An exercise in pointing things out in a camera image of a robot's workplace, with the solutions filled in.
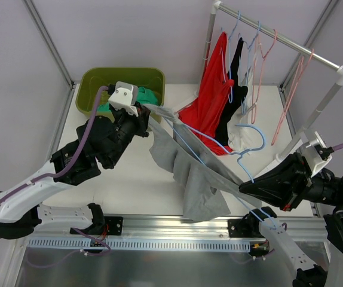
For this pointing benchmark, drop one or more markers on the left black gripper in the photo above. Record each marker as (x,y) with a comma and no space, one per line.
(141,118)

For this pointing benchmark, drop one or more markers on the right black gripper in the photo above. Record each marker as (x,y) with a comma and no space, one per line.
(300,183)

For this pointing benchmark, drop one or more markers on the green tank top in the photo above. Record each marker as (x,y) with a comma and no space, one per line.
(144,96)

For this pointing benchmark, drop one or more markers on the grey tank top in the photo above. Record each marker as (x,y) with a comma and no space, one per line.
(195,168)

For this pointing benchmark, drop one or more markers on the pink wire hanger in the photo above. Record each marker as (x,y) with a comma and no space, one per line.
(300,69)

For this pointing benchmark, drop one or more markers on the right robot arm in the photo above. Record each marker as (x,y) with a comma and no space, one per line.
(325,188)

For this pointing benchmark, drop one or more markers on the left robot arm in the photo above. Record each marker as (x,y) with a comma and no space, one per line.
(99,145)

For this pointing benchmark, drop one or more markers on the red tank top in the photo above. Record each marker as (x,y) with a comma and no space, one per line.
(204,113)

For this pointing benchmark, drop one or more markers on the white tank top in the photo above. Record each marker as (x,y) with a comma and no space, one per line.
(240,136)

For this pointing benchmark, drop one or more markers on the blue hanger under red top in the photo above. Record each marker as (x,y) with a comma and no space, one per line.
(229,59)

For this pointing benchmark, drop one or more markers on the black tank top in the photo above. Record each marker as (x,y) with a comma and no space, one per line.
(237,94)

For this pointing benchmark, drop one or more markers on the pink hanger under white top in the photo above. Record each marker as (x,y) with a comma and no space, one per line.
(259,54)

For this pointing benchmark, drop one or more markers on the olive green plastic basin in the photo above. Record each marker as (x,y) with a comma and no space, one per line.
(92,80)

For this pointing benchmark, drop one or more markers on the white metal clothes rack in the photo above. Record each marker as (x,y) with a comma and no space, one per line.
(296,138)

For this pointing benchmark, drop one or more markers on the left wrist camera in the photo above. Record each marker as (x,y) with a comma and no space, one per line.
(124,97)

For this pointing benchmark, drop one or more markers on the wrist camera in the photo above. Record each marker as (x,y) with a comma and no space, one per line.
(315,152)
(124,97)

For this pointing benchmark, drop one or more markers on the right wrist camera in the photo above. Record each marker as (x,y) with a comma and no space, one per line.
(315,152)

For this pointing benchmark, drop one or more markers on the aluminium rail with cable duct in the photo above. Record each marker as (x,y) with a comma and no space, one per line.
(172,233)

